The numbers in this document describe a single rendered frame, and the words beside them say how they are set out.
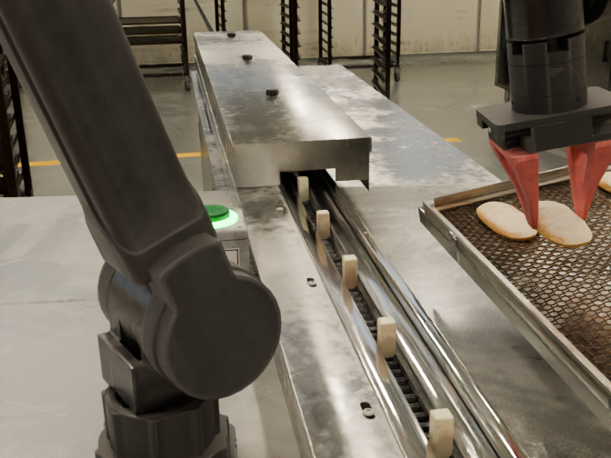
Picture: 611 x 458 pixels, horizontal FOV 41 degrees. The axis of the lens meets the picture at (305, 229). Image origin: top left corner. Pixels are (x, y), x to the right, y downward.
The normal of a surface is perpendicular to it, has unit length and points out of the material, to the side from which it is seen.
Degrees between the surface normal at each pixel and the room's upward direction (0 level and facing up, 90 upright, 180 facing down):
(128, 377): 90
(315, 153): 90
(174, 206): 78
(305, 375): 0
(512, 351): 0
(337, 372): 0
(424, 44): 90
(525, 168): 111
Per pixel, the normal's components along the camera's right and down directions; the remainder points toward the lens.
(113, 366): -0.82, 0.21
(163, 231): 0.43, 0.09
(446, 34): 0.17, 0.33
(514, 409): -0.02, -0.94
